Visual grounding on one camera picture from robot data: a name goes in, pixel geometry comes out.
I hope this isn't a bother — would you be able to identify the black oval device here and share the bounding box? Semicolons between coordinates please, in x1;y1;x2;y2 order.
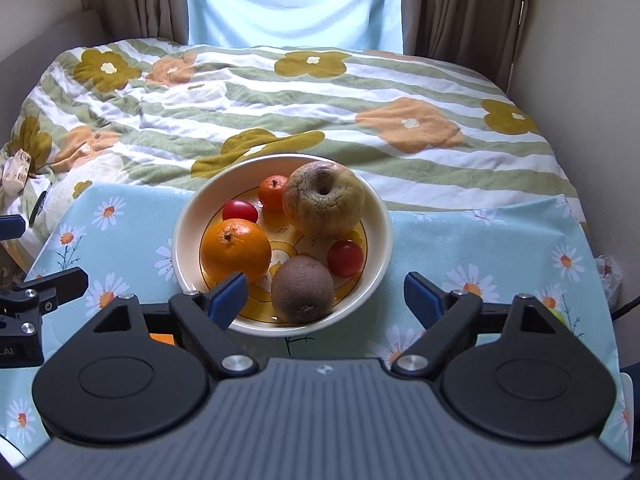
29;185;51;226

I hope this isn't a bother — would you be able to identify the clear plastic bag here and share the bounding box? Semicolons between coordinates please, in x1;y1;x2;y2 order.
594;255;624;307

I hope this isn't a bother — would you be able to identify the cream ceramic bowl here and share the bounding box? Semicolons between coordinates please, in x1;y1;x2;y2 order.
172;152;393;338

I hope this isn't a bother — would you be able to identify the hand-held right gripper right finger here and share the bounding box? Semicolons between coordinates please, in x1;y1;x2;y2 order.
390;271;563;378

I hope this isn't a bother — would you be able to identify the brown curtain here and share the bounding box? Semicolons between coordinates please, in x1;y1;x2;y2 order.
402;0;531;96
75;0;190;46

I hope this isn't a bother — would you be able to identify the striped floral blanket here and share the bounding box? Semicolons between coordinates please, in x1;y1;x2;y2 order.
0;37;573;241

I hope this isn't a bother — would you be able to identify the white plug adapter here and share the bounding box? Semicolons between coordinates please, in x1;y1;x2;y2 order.
2;149;32;195

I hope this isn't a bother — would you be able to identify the red cherry tomato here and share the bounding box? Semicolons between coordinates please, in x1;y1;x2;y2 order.
327;240;365;278
222;199;259;225

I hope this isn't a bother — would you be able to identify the light blue curtain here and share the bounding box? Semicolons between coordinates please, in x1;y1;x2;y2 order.
184;0;405;53

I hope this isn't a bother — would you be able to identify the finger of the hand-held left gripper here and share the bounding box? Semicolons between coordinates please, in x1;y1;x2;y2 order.
0;214;26;241
0;266;89;317

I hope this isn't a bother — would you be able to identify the tiny tangerine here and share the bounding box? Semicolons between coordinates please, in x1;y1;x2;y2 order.
258;175;291;211

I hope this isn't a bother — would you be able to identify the light blue daisy tablecloth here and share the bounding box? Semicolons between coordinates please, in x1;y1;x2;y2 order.
0;182;633;461

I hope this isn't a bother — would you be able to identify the wrinkled yellow-red apple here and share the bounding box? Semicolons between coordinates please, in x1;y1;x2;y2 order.
281;161;366;240

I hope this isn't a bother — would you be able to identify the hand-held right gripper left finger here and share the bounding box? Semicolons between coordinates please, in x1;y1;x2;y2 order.
92;272;258;378

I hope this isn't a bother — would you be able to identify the black cable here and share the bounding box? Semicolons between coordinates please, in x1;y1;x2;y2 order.
609;297;640;320

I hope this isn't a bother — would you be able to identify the brown kiwi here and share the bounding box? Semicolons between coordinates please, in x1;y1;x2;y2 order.
271;255;335;325

